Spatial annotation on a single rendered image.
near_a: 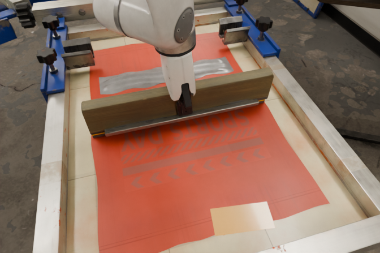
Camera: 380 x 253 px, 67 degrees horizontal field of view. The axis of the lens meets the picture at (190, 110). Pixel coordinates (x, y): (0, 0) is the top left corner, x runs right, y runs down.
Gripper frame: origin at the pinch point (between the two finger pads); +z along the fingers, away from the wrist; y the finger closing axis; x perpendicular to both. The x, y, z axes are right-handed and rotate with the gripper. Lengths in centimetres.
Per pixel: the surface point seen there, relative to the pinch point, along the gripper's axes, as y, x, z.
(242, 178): 18.3, 6.7, 5.9
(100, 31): -39.0, -15.8, 1.9
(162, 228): 23.5, -10.2, 4.6
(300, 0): -210, 176, 111
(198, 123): 2.4, 2.7, 5.7
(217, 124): 4.0, 6.8, 6.0
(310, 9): -189, 176, 111
